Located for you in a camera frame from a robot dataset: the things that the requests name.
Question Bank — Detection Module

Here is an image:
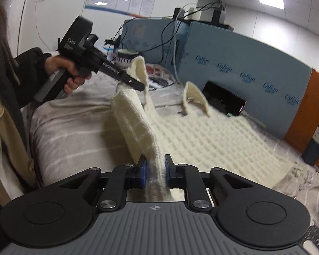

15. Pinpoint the blue bin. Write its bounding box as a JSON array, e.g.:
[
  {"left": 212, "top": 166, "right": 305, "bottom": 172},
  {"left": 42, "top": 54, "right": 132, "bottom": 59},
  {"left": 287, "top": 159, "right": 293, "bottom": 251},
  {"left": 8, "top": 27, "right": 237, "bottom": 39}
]
[{"left": 301, "top": 134, "right": 319, "bottom": 166}]

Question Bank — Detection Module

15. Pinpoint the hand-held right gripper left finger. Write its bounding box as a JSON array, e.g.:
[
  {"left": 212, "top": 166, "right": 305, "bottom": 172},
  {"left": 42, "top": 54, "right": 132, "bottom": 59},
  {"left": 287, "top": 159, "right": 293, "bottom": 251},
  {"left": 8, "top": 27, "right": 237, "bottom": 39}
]
[{"left": 56, "top": 155, "right": 147, "bottom": 211}]

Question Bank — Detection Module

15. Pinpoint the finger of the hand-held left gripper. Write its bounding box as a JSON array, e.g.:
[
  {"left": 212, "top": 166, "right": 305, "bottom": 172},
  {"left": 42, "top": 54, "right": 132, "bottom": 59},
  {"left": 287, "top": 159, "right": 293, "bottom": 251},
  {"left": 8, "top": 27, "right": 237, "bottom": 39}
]
[{"left": 119, "top": 70, "right": 145, "bottom": 92}]

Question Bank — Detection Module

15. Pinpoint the person's left hand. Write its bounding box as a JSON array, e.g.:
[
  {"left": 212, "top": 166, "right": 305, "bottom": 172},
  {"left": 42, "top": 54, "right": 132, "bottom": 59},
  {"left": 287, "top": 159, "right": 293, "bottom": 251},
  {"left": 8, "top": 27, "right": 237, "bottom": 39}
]
[{"left": 44, "top": 55, "right": 92, "bottom": 94}]

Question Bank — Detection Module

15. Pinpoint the person's beige coat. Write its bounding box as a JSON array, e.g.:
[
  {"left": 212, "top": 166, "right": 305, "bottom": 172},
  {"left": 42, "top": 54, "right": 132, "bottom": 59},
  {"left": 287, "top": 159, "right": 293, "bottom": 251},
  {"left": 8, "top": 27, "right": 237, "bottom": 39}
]
[{"left": 0, "top": 5, "right": 44, "bottom": 208}]

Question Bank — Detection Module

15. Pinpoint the blue foam board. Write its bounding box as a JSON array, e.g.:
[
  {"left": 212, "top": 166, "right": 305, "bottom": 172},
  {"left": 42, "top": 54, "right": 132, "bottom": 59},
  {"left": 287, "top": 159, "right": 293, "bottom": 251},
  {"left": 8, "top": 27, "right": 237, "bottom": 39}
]
[
  {"left": 175, "top": 21, "right": 315, "bottom": 140},
  {"left": 123, "top": 18, "right": 190, "bottom": 67}
]

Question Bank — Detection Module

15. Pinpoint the person's left forearm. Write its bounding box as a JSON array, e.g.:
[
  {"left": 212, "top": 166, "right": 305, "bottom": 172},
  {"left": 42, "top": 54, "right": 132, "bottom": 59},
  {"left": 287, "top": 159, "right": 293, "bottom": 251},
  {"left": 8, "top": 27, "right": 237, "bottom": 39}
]
[{"left": 13, "top": 47, "right": 53, "bottom": 107}]

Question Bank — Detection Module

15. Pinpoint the black cable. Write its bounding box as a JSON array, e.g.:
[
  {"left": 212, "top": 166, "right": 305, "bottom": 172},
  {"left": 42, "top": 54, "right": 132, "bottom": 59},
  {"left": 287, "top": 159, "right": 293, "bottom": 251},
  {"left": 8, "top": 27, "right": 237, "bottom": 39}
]
[{"left": 110, "top": 1, "right": 226, "bottom": 52}]

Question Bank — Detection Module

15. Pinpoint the cream knit sweater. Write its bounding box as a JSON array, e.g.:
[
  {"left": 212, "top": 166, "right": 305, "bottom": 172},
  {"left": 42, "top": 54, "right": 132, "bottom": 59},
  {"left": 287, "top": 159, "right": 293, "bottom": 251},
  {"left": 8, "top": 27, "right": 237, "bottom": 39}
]
[{"left": 110, "top": 56, "right": 296, "bottom": 211}]

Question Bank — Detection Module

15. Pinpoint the black device box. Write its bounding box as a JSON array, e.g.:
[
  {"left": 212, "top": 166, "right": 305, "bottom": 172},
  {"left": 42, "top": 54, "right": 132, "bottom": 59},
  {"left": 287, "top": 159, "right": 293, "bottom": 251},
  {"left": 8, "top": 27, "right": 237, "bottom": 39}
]
[{"left": 212, "top": 7, "right": 229, "bottom": 25}]

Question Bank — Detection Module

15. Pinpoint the orange cabinet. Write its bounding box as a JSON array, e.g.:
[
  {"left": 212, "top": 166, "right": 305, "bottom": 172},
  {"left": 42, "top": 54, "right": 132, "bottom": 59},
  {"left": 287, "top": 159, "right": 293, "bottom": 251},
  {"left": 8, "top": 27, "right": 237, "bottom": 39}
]
[{"left": 284, "top": 69, "right": 319, "bottom": 166}]

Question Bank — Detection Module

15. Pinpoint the black and white striped cloth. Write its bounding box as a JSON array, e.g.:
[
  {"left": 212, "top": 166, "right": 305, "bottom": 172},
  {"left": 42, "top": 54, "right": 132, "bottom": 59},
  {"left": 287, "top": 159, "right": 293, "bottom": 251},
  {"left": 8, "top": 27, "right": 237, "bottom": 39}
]
[{"left": 116, "top": 49, "right": 139, "bottom": 67}]

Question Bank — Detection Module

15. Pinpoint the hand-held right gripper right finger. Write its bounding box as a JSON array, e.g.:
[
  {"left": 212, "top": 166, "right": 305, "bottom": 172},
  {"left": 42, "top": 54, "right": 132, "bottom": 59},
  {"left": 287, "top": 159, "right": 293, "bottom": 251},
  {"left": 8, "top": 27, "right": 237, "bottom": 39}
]
[{"left": 164, "top": 154, "right": 256, "bottom": 212}]

